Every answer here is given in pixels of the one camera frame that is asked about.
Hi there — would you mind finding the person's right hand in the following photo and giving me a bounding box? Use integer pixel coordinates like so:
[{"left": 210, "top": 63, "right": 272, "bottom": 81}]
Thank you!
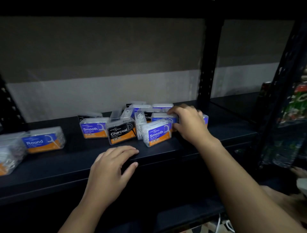
[{"left": 167, "top": 103, "right": 220, "bottom": 148}]

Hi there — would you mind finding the person's left hand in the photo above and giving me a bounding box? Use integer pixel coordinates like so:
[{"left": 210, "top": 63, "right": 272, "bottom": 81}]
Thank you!
[{"left": 81, "top": 146, "right": 139, "bottom": 209}]

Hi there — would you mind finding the dark metal shelf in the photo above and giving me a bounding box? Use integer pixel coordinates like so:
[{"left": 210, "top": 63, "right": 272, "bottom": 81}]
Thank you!
[{"left": 0, "top": 0, "right": 307, "bottom": 233}]

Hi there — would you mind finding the group of floss boxes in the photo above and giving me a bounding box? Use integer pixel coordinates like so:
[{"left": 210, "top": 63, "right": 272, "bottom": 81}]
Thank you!
[{"left": 0, "top": 100, "right": 209, "bottom": 177}]

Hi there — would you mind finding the person's right forearm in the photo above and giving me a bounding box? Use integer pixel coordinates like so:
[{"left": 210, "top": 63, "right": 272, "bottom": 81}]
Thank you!
[{"left": 196, "top": 138, "right": 307, "bottom": 233}]

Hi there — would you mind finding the person's left forearm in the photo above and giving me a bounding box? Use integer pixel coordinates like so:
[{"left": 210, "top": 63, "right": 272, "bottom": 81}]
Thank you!
[{"left": 57, "top": 198, "right": 106, "bottom": 233}]

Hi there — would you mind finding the pack of clear plastic bottles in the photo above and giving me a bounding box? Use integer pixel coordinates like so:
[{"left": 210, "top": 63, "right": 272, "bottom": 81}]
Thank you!
[{"left": 261, "top": 139, "right": 307, "bottom": 168}]

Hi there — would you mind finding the white plastic bag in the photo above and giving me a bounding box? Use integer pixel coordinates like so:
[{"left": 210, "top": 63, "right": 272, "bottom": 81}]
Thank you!
[{"left": 296, "top": 178, "right": 307, "bottom": 196}]

